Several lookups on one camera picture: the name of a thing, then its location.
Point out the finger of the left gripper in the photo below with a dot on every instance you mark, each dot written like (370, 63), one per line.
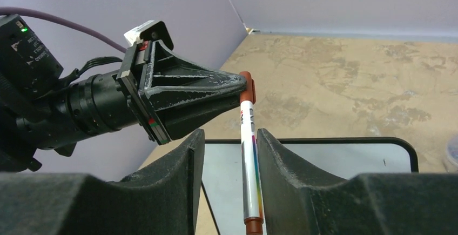
(176, 114)
(167, 76)

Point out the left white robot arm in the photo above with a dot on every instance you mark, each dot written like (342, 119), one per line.
(43, 110)

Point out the white whiteboard marker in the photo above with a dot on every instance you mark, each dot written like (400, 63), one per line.
(252, 198)

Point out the brown marker cap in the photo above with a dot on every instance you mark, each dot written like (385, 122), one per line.
(249, 93)

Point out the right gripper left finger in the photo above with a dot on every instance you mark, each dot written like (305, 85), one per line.
(161, 198)

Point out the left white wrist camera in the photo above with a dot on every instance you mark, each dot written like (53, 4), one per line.
(150, 31)

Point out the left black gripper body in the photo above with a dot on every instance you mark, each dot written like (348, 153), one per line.
(131, 79)

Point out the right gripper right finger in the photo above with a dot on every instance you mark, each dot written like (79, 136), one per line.
(302, 198)

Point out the clear jar of clips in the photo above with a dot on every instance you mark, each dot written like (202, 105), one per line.
(450, 156)

